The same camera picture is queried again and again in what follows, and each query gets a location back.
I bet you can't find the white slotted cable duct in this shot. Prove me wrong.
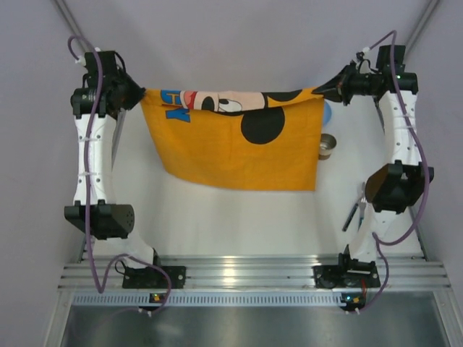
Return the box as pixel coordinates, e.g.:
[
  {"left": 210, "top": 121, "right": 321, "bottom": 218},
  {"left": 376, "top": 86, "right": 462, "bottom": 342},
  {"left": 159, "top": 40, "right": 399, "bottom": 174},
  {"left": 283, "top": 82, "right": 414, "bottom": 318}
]
[{"left": 72, "top": 291, "right": 365, "bottom": 309}]

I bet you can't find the blue plastic plate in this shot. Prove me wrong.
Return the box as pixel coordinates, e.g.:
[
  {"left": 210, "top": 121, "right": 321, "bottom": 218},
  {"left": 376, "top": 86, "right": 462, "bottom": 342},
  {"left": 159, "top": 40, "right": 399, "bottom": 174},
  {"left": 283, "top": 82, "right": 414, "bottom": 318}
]
[{"left": 323, "top": 101, "right": 332, "bottom": 127}]

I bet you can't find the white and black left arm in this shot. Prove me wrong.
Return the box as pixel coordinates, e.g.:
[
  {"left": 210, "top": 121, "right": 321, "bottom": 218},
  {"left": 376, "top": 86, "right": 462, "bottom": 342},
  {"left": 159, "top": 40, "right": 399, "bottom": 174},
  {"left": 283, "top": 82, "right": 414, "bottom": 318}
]
[{"left": 64, "top": 51, "right": 158, "bottom": 268}]

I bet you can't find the steel cup with brown base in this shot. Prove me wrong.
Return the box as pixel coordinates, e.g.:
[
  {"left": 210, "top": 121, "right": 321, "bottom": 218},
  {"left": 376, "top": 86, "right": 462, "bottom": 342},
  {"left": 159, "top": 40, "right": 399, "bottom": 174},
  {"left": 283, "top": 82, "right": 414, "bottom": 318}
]
[{"left": 318, "top": 133, "right": 337, "bottom": 160}]

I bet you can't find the aluminium corner post right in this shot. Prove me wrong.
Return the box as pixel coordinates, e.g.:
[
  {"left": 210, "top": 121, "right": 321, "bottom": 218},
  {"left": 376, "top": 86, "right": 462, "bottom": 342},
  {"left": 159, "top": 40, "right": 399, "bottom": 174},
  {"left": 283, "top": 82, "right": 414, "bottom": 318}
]
[{"left": 405, "top": 0, "right": 442, "bottom": 53}]

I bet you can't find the orange Mickey Mouse placemat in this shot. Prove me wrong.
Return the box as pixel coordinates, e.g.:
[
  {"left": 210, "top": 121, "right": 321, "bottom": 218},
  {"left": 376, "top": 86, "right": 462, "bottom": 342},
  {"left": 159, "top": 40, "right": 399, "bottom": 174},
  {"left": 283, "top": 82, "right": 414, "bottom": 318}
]
[{"left": 141, "top": 89, "right": 325, "bottom": 191}]

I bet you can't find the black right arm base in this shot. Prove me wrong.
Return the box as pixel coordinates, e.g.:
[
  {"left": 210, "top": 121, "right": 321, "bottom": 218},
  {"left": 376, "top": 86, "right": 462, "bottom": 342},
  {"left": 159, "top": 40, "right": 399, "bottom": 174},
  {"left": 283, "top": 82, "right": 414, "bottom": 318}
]
[{"left": 313, "top": 253, "right": 381, "bottom": 289}]

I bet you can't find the aluminium corner post left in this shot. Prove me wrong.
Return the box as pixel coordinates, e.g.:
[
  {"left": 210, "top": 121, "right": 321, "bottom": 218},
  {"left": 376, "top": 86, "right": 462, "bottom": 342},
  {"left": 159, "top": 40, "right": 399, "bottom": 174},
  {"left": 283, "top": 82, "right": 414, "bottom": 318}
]
[{"left": 51, "top": 0, "right": 84, "bottom": 36}]

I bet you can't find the aluminium corner post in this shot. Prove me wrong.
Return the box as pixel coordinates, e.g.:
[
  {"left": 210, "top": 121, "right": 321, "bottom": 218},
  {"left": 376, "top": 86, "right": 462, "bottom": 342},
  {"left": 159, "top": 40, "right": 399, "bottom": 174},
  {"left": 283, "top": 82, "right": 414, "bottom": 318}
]
[
  {"left": 405, "top": 0, "right": 442, "bottom": 53},
  {"left": 51, "top": 0, "right": 84, "bottom": 36}
]

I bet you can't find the green handled spoon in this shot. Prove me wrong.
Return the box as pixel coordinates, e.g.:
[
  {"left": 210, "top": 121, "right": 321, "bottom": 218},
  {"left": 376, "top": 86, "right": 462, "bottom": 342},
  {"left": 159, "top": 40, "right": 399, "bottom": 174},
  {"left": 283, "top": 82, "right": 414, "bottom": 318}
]
[{"left": 358, "top": 182, "right": 367, "bottom": 228}]

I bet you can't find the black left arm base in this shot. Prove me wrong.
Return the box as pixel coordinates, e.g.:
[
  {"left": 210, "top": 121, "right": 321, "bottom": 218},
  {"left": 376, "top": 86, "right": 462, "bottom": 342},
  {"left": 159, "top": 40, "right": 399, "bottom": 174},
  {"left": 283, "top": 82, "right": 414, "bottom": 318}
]
[{"left": 114, "top": 260, "right": 187, "bottom": 289}]

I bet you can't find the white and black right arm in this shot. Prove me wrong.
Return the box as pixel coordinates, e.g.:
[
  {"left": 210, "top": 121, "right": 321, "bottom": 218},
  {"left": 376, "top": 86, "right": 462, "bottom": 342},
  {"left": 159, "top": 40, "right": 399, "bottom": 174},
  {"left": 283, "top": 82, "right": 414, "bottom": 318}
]
[{"left": 313, "top": 44, "right": 434, "bottom": 263}]

